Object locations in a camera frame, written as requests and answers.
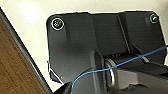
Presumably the dark floor threshold strip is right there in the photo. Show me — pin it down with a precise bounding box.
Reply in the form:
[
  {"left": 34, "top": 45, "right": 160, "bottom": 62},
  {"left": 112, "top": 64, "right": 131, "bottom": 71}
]
[{"left": 0, "top": 6, "right": 54, "bottom": 94}]

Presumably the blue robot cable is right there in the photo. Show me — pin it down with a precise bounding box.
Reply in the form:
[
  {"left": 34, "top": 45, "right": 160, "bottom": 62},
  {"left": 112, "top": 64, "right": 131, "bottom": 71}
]
[{"left": 71, "top": 44, "right": 168, "bottom": 92}]

